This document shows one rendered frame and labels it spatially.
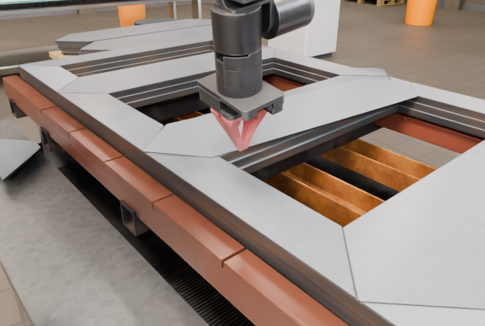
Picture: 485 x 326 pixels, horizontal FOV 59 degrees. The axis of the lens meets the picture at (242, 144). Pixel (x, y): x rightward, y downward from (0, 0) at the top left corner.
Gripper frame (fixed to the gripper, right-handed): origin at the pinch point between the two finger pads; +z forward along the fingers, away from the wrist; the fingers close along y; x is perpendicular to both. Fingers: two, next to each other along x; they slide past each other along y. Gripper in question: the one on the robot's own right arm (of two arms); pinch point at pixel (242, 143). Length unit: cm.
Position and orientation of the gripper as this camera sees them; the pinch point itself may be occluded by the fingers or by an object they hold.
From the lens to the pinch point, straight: 60.0
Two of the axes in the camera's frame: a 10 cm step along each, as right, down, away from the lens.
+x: -7.9, 4.0, -4.7
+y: -6.1, -4.6, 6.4
